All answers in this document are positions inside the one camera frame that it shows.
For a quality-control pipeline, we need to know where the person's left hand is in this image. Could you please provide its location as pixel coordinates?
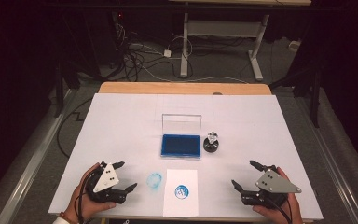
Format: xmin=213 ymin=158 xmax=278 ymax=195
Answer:
xmin=62 ymin=161 xmax=117 ymax=223

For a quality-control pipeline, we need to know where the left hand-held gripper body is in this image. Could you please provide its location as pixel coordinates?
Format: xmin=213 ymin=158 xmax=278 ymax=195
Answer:
xmin=84 ymin=161 xmax=129 ymax=205

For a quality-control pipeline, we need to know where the tangle of black floor cables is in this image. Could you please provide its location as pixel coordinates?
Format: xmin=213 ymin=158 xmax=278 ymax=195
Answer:
xmin=110 ymin=21 xmax=195 ymax=82

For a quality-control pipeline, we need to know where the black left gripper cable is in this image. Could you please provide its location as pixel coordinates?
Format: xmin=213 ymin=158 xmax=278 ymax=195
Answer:
xmin=76 ymin=169 xmax=90 ymax=224

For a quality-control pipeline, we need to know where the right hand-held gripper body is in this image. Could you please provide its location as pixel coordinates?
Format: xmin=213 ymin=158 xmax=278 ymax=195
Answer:
xmin=240 ymin=168 xmax=303 ymax=209

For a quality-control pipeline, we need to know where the person's right hand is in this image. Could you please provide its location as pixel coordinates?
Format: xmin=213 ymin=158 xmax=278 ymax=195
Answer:
xmin=252 ymin=166 xmax=304 ymax=224

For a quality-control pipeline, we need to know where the white power strip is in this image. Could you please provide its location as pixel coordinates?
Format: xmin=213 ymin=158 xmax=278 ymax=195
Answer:
xmin=288 ymin=39 xmax=302 ymax=53

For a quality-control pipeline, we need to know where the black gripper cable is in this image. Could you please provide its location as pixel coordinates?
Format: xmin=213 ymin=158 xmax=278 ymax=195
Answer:
xmin=265 ymin=199 xmax=294 ymax=224
xmin=76 ymin=169 xmax=90 ymax=224

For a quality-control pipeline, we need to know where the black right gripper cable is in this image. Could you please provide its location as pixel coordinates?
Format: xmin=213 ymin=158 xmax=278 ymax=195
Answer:
xmin=265 ymin=199 xmax=294 ymax=224

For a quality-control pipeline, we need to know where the white paper sheet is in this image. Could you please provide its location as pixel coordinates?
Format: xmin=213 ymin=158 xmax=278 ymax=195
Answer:
xmin=162 ymin=168 xmax=200 ymax=217

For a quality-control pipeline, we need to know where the metal floor rail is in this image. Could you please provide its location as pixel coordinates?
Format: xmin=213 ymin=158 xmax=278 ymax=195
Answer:
xmin=0 ymin=88 xmax=76 ymax=224
xmin=295 ymin=96 xmax=358 ymax=224

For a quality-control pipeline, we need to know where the black floor cable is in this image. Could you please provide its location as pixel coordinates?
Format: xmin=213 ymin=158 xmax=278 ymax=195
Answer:
xmin=56 ymin=97 xmax=93 ymax=159

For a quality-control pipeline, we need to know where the white floor cable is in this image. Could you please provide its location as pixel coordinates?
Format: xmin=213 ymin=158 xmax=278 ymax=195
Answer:
xmin=130 ymin=43 xmax=250 ymax=84

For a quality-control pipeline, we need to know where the black round stamp cap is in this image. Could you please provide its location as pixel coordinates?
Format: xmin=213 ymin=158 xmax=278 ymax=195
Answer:
xmin=202 ymin=139 xmax=220 ymax=153

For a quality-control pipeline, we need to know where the white desk frame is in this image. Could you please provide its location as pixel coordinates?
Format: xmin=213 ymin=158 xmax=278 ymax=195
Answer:
xmin=167 ymin=0 xmax=312 ymax=82

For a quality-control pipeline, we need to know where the blue ink pad clear lid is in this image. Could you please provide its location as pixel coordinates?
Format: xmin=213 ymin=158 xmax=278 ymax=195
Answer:
xmin=160 ymin=113 xmax=203 ymax=161

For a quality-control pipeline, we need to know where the black stand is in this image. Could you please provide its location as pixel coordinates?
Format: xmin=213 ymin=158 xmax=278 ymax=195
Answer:
xmin=269 ymin=60 xmax=322 ymax=129

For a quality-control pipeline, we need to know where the wooden table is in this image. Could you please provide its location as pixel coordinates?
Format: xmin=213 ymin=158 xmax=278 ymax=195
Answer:
xmin=97 ymin=81 xmax=273 ymax=96

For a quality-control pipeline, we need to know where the large white board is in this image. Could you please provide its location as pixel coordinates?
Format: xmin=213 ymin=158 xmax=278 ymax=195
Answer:
xmin=48 ymin=92 xmax=324 ymax=221

